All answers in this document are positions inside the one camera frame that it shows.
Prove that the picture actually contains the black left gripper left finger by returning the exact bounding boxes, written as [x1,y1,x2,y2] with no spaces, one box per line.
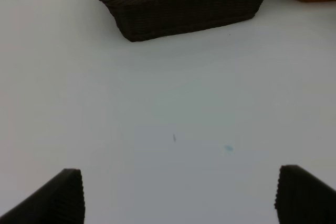
[1,168,86,224]

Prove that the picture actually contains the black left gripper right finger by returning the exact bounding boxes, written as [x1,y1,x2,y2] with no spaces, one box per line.
[274,165,335,224]

